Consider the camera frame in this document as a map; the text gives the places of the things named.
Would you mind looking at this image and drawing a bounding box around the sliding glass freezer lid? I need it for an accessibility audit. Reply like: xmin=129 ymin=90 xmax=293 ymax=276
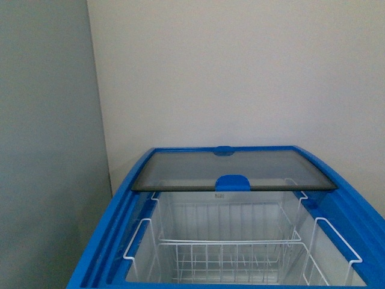
xmin=132 ymin=147 xmax=337 ymax=192

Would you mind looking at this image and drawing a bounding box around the white chest freezer blue rim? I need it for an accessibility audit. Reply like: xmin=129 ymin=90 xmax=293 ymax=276
xmin=67 ymin=146 xmax=384 ymax=288

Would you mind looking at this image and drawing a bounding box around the rear white wire basket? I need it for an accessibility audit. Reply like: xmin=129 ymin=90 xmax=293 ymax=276
xmin=151 ymin=191 xmax=301 ymax=244

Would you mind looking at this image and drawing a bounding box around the white wire freezer basket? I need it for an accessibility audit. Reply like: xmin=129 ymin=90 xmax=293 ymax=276
xmin=123 ymin=218 xmax=365 ymax=287

